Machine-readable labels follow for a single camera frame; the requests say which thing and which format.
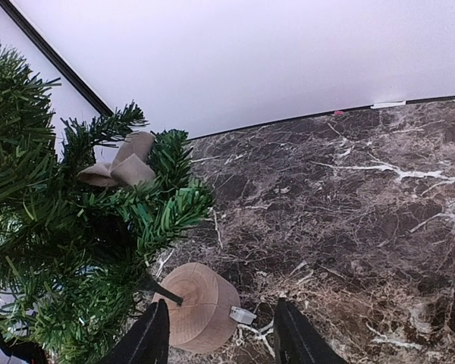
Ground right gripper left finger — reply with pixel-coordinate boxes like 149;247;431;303
99;299;170;364

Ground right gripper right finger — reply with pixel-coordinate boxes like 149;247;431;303
273;298;347;364

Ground white tape piece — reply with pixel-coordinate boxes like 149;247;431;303
370;100;406;109

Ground tan wooden ornaments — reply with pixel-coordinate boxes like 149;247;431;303
77;132;156;187

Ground black frame post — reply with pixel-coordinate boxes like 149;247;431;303
0;0;113;116

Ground white battery box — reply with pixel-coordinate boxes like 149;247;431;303
229;306;257;325

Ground small green christmas tree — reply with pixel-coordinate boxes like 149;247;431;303
0;43;242;364

